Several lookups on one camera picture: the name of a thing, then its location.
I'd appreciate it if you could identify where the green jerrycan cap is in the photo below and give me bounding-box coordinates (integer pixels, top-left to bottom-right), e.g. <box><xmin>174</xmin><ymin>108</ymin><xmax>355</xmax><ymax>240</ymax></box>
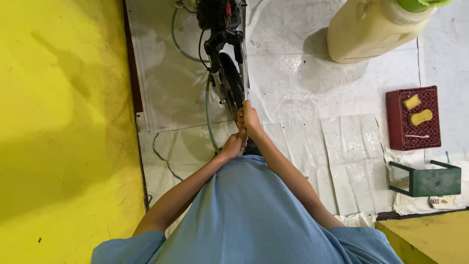
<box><xmin>397</xmin><ymin>0</ymin><xmax>454</xmax><ymax>13</ymax></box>

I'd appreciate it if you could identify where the red plastic crate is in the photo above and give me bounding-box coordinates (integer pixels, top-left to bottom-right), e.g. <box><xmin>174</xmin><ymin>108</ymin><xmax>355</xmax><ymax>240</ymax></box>
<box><xmin>385</xmin><ymin>86</ymin><xmax>442</xmax><ymax>152</ymax></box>

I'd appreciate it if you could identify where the white tarp with line border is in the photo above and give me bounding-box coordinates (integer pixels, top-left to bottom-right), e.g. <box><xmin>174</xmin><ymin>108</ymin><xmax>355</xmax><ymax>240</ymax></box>
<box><xmin>126</xmin><ymin>0</ymin><xmax>250</xmax><ymax>135</ymax></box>

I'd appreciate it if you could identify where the yellow oval sponge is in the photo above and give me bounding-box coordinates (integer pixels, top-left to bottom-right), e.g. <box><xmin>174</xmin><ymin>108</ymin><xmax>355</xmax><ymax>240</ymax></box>
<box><xmin>409</xmin><ymin>109</ymin><xmax>433</xmax><ymax>126</ymax></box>

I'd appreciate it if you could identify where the person's right hand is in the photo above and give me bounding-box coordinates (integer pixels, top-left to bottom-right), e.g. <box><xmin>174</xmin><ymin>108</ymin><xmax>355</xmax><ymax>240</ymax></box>
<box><xmin>236</xmin><ymin>100</ymin><xmax>265</xmax><ymax>139</ymax></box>

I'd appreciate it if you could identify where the green water hose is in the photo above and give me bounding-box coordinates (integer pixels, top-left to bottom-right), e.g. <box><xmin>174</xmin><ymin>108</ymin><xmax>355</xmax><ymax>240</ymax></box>
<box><xmin>170</xmin><ymin>4</ymin><xmax>223</xmax><ymax>154</ymax></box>

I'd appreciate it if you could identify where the white rag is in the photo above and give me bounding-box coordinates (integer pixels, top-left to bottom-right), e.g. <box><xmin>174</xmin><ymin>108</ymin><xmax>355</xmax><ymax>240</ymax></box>
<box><xmin>334</xmin><ymin>212</ymin><xmax>378</xmax><ymax>229</ymax></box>

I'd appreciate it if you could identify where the cream plastic jerrycan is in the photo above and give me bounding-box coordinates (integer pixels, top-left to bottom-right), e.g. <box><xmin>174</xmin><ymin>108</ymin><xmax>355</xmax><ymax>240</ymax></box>
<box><xmin>327</xmin><ymin>0</ymin><xmax>438</xmax><ymax>64</ymax></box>

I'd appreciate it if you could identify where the thin black cable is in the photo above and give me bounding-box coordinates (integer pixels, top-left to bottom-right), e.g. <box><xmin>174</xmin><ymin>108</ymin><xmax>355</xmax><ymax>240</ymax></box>
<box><xmin>152</xmin><ymin>133</ymin><xmax>184</xmax><ymax>182</ymax></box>

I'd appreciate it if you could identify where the green metal stool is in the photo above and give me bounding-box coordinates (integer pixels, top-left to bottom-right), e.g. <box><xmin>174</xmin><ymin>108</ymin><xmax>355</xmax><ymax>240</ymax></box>
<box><xmin>389</xmin><ymin>160</ymin><xmax>462</xmax><ymax>198</ymax></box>

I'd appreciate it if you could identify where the white printed sack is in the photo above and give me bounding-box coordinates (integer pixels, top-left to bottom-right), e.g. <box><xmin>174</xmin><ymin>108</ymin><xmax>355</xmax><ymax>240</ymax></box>
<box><xmin>383</xmin><ymin>148</ymin><xmax>469</xmax><ymax>216</ymax></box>

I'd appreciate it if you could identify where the person's blue shirt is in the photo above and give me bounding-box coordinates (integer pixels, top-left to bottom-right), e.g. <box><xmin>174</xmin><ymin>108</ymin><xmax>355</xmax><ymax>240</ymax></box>
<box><xmin>91</xmin><ymin>155</ymin><xmax>404</xmax><ymax>264</ymax></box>

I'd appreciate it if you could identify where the small yellow square sponge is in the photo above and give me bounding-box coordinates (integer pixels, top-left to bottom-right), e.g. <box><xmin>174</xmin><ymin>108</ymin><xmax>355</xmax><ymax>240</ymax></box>
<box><xmin>403</xmin><ymin>94</ymin><xmax>422</xmax><ymax>111</ymax></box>

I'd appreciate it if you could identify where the large white plastic sheet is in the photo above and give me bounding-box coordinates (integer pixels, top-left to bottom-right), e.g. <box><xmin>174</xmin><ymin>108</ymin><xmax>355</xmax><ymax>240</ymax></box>
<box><xmin>139</xmin><ymin>0</ymin><xmax>469</xmax><ymax>239</ymax></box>

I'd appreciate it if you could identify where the person's left hand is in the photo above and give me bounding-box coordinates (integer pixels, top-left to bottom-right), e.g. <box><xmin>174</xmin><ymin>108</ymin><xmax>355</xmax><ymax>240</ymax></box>
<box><xmin>220</xmin><ymin>129</ymin><xmax>249</xmax><ymax>160</ymax></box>

